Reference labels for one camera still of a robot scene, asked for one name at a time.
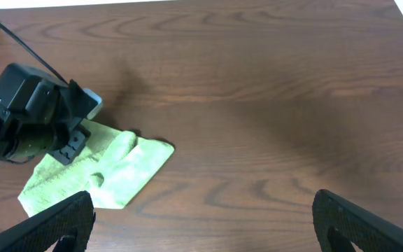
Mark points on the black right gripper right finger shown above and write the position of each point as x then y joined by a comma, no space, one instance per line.
341,225

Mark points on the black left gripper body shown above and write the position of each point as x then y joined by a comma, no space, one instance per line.
40,114

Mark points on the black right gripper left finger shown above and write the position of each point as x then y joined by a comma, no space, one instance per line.
65,226

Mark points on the light green microfiber cloth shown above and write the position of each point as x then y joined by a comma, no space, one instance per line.
113,167

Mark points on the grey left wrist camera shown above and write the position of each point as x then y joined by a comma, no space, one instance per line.
97,103

